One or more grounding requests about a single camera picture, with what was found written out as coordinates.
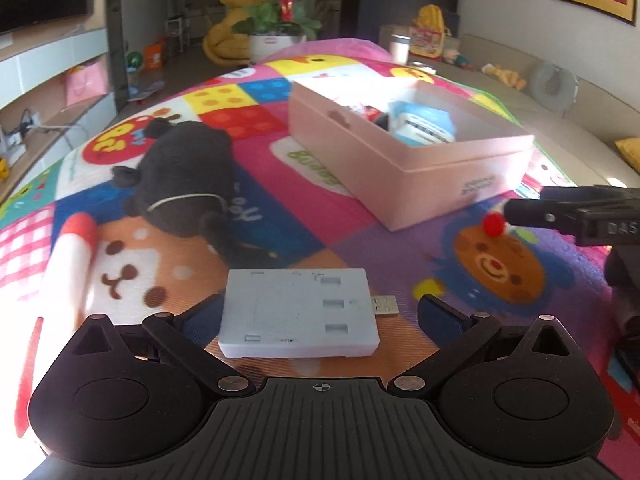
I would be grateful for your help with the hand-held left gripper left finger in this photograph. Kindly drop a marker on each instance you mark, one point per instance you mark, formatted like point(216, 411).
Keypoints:
point(197, 320)

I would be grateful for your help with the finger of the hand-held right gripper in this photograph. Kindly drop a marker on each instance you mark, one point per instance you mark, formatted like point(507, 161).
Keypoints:
point(585, 192)
point(540, 216)

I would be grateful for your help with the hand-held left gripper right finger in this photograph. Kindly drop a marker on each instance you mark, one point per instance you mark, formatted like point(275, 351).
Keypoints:
point(442, 317)

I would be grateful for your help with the red pom-pom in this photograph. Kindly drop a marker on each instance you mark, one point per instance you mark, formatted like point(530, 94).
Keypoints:
point(494, 224)

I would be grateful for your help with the white usb hub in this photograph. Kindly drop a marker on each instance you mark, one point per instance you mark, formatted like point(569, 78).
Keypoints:
point(295, 315)

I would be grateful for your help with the pink cardboard box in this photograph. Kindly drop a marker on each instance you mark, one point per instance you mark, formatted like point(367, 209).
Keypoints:
point(430, 180)

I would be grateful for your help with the blue and white packet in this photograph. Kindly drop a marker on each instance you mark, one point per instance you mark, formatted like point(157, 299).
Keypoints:
point(422, 122)

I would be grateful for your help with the beige sofa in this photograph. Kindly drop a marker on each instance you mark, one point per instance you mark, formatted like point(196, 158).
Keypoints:
point(575, 140)

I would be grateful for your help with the yellow cushion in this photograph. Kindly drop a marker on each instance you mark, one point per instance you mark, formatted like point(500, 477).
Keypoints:
point(629, 155)

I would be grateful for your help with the grey neck pillow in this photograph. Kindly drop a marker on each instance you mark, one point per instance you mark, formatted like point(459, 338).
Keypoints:
point(540, 85)

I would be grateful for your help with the yellow orange plush toy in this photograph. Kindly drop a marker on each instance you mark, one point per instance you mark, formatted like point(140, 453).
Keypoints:
point(505, 76)

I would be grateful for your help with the colourful printed play mat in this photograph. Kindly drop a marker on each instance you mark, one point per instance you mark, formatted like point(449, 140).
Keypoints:
point(320, 240)

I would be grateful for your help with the black plush toy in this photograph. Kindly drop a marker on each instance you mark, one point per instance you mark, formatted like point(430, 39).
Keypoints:
point(190, 175)

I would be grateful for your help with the small black item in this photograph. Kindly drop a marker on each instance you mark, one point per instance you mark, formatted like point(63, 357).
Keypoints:
point(382, 121)

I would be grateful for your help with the metal bowl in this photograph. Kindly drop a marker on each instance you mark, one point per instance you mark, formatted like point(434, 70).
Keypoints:
point(421, 68)

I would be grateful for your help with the red printed bag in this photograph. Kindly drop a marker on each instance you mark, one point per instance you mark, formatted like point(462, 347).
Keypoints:
point(425, 42)

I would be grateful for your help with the white cup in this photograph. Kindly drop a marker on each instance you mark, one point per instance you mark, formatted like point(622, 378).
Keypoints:
point(399, 49)

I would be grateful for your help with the yellow backpack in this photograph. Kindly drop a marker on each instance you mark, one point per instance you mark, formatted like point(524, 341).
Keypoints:
point(429, 17)

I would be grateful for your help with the pink gift bag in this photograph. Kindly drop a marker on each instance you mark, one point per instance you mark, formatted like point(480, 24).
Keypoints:
point(86, 85)

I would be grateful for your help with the black fish tank stand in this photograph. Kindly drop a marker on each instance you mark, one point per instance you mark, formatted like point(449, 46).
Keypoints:
point(370, 15)

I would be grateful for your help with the green ball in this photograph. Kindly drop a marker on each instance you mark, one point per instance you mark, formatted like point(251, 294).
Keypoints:
point(134, 61)

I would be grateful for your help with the orange box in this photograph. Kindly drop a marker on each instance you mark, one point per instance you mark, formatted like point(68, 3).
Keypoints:
point(154, 55)

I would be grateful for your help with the white tv cabinet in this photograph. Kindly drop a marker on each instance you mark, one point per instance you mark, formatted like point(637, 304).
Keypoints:
point(50, 85)

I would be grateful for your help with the large yellow plush toy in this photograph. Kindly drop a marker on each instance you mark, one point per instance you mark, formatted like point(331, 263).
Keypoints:
point(225, 40)

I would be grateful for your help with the purple orchid plant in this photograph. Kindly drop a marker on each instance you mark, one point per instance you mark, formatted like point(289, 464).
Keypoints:
point(275, 5)

